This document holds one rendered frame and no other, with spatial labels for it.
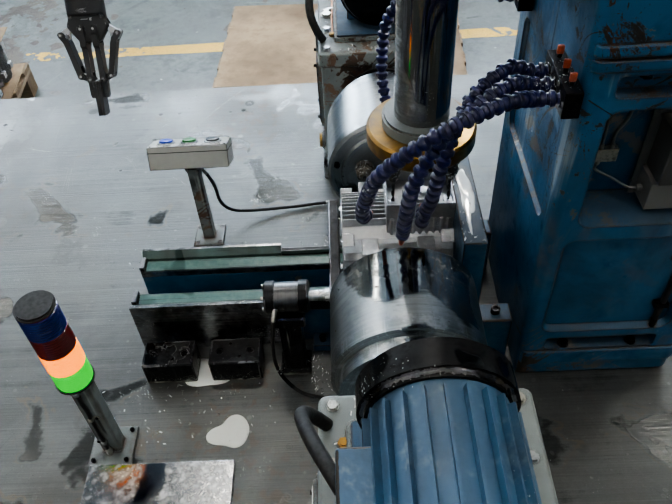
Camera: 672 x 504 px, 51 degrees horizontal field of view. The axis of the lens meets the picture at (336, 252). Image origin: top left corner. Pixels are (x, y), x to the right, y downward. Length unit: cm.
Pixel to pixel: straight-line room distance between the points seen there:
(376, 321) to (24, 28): 383
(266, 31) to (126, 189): 207
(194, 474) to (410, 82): 70
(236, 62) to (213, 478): 265
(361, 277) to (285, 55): 257
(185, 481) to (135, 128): 117
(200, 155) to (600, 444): 96
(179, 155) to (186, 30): 275
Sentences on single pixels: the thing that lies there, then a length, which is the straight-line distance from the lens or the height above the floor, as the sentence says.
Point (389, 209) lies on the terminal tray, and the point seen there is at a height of 114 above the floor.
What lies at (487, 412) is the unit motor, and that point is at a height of 135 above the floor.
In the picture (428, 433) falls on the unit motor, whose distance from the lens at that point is 70.
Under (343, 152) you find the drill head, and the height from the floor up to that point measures 110.
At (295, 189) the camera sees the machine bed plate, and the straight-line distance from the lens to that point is 179.
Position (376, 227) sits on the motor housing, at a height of 108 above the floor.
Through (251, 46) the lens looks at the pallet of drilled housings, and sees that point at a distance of 370.
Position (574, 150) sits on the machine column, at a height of 135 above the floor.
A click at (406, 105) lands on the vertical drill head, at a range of 111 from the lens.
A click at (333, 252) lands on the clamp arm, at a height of 103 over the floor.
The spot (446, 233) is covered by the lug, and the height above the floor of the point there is 109.
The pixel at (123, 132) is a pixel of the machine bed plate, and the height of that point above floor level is 80.
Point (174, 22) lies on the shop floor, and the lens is 435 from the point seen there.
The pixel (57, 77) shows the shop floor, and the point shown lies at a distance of 407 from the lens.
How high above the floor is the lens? 197
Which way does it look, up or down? 46 degrees down
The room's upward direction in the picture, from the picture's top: 4 degrees counter-clockwise
